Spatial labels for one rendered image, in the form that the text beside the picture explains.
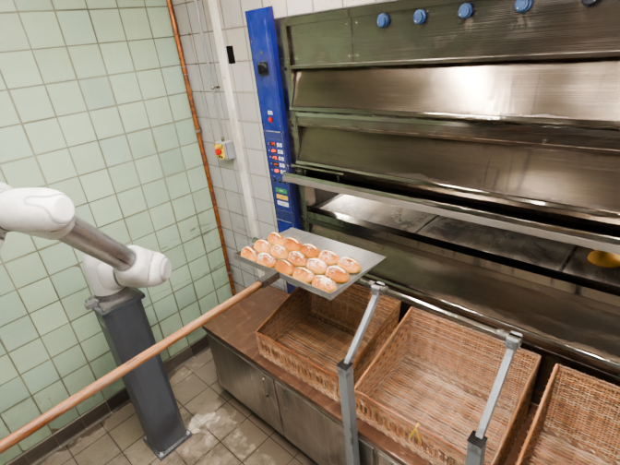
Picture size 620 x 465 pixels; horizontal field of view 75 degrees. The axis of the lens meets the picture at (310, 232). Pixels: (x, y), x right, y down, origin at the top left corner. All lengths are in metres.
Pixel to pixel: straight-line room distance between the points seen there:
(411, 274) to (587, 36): 1.07
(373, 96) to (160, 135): 1.39
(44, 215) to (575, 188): 1.61
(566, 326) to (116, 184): 2.26
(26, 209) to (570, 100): 1.63
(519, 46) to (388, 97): 0.48
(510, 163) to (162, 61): 1.94
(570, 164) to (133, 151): 2.12
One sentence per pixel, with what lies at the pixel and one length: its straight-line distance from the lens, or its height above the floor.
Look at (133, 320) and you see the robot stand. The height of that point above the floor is 0.89.
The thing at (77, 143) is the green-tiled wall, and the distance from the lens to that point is 2.47.
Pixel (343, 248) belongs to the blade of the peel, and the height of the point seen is 1.18.
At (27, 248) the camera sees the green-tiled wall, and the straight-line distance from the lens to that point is 2.50.
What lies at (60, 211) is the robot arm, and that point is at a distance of 1.46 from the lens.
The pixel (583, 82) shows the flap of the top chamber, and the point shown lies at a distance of 1.46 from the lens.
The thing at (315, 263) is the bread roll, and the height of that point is 1.23.
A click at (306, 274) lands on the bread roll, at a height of 1.22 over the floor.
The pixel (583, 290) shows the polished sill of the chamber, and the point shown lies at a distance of 1.65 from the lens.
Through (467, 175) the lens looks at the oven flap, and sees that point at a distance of 1.60.
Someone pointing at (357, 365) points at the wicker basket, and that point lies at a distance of 1.86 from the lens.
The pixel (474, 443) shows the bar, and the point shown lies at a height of 0.95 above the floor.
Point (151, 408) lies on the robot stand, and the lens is 2.47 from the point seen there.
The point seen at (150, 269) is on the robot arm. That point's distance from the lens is 1.88.
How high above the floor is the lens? 2.03
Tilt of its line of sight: 26 degrees down
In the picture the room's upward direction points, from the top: 7 degrees counter-clockwise
